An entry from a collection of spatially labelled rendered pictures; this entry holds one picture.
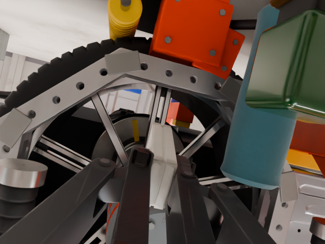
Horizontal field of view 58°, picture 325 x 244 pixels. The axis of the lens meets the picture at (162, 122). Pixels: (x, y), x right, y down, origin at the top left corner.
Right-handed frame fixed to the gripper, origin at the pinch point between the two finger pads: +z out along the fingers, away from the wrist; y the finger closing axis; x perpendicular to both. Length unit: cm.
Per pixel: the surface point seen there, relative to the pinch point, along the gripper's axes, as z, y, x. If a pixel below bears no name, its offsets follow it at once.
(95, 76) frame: 30.2, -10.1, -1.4
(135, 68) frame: 31.1, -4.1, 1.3
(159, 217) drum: 13.1, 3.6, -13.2
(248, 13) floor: 157, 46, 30
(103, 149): 71, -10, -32
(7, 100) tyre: 35.4, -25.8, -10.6
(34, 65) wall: 764, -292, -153
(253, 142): 19.4, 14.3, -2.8
